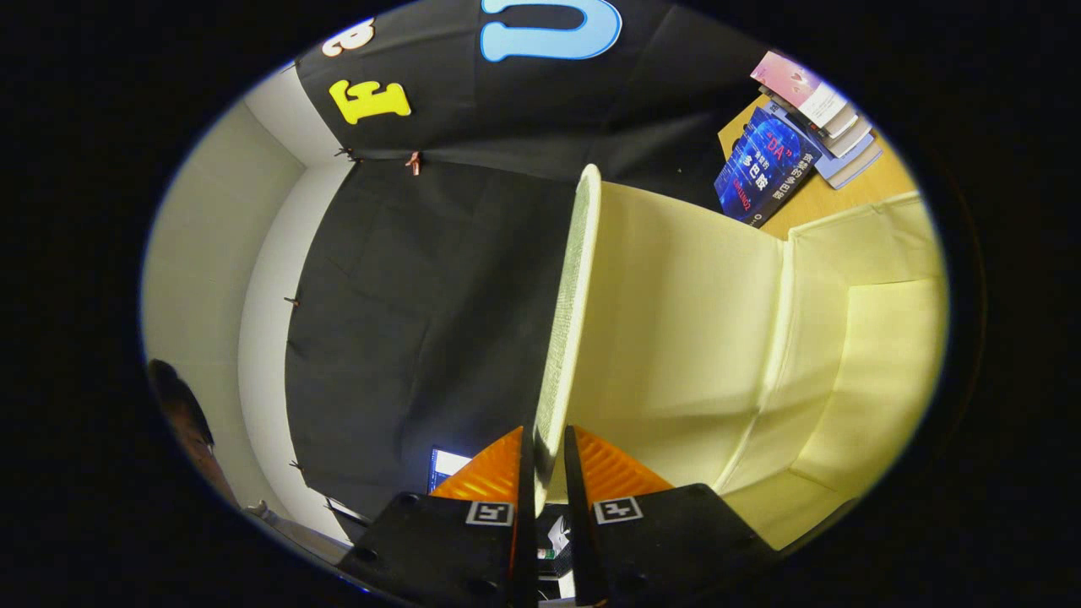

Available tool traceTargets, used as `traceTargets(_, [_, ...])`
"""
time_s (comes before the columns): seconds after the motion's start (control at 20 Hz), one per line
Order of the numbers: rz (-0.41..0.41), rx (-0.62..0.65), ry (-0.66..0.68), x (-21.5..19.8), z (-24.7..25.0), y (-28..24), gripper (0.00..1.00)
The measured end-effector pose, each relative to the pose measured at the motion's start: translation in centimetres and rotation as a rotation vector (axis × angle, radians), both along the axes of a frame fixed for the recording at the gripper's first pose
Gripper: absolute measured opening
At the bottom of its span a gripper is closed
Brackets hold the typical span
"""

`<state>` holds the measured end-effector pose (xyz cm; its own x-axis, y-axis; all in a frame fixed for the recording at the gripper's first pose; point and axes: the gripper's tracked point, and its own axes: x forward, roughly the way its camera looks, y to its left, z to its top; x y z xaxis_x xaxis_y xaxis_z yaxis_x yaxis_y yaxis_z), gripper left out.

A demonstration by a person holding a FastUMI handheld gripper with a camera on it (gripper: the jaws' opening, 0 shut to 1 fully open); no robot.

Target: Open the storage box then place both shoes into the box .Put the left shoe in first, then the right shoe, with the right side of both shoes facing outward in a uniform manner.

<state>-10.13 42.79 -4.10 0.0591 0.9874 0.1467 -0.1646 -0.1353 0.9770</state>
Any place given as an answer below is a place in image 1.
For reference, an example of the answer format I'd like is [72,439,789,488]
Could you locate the person's head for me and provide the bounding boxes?
[148,359,242,508]

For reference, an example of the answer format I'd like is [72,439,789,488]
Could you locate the dark blue book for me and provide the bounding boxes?
[714,106,822,229]

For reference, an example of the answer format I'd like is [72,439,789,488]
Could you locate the thick white-paged book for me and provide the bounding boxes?
[760,84,875,160]

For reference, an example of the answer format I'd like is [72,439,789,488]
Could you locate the grey-blue book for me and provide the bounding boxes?
[815,135,883,191]

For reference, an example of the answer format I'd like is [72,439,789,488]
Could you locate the pale yellow fabric storage box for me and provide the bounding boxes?
[532,163,948,550]

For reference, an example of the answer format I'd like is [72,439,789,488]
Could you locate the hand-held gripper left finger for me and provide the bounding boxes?
[338,425,539,608]

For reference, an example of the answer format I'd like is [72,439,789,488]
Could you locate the lit computer screen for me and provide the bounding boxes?
[426,446,474,495]

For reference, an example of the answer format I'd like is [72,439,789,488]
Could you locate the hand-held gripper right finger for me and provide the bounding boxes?
[563,425,778,608]

